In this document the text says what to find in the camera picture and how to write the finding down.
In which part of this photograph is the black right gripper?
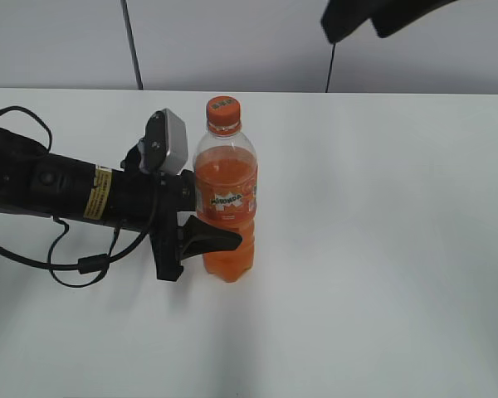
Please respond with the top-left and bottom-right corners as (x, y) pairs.
(320, 0), (454, 43)

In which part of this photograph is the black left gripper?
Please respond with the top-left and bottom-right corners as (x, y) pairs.
(121, 144), (242, 282)

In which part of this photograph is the orange soda plastic bottle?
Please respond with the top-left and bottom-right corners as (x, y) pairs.
(193, 116), (258, 283)

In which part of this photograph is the orange bottle cap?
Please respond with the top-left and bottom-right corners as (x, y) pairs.
(206, 95), (242, 127)

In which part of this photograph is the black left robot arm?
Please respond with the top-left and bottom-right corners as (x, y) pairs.
(0, 128), (242, 282)

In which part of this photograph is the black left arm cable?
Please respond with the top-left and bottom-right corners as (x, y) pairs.
(0, 105), (161, 288)

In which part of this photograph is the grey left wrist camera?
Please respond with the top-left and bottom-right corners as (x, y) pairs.
(139, 108), (188, 175)

